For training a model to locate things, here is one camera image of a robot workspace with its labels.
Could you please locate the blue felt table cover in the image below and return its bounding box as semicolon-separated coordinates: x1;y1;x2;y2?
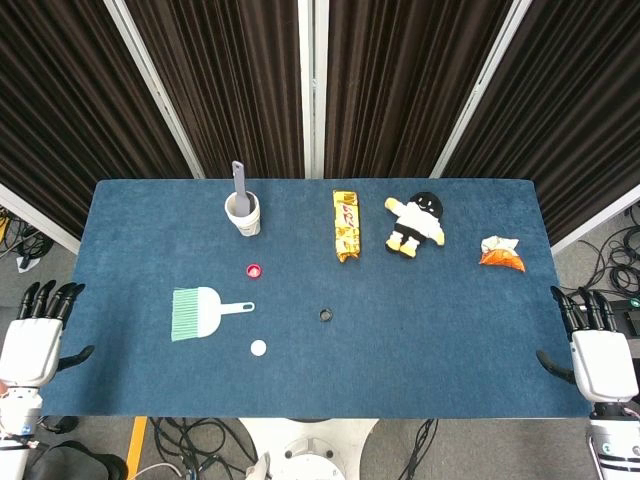
37;178;594;419

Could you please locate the white paper cup stack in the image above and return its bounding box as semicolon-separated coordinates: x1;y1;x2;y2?
223;191;263;238

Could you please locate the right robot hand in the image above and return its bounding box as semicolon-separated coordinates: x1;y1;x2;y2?
536;285;640;404

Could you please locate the grey tool handle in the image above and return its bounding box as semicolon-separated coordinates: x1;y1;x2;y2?
231;160;253;217

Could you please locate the crumpled orange snack bag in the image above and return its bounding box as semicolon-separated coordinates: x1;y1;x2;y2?
478;234;527;273

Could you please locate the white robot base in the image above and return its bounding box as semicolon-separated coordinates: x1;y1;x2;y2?
237;417;380;480

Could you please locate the black floor cable bundle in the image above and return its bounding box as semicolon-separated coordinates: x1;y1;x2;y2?
559;202;640;301
148;417;256;480
0;207;54;266

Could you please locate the white aluminium frame rail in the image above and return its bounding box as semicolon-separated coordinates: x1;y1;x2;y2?
0;182;82;255
548;183;640;255

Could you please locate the yellow snack packet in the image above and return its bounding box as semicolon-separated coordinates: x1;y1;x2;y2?
332;189;363;264

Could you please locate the black and white plush doll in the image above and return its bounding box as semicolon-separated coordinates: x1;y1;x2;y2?
383;191;446;259

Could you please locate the white aluminium frame post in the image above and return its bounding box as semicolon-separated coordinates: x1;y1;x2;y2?
103;0;206;180
428;0;534;180
298;0;329;180

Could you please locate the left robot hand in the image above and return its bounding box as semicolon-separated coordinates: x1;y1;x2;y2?
0;280;95;390

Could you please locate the dark brown pleated curtain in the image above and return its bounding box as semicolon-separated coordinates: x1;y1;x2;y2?
119;0;306;180
324;0;516;180
442;0;640;246
0;0;196;241

